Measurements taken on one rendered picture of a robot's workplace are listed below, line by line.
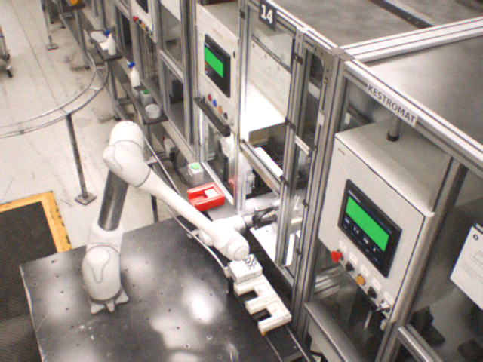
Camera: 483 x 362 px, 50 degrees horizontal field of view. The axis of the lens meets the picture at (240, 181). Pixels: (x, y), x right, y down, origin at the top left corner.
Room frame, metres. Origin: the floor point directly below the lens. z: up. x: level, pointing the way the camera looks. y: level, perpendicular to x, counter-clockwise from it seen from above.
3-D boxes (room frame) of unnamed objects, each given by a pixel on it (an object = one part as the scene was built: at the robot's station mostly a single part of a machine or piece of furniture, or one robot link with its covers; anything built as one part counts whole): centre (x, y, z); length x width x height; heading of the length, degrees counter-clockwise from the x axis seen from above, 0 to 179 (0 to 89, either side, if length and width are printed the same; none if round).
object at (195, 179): (2.17, 0.23, 0.97); 0.08 x 0.08 x 0.12; 28
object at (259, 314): (1.48, -0.09, 0.84); 0.36 x 0.14 x 0.10; 28
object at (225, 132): (2.15, 0.15, 1.37); 0.36 x 0.04 x 0.04; 28
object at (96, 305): (1.57, 0.62, 0.71); 0.22 x 0.18 x 0.06; 28
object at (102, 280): (1.60, 0.63, 0.85); 0.18 x 0.16 x 0.22; 9
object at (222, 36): (2.21, 0.03, 1.60); 0.42 x 0.29 x 0.46; 28
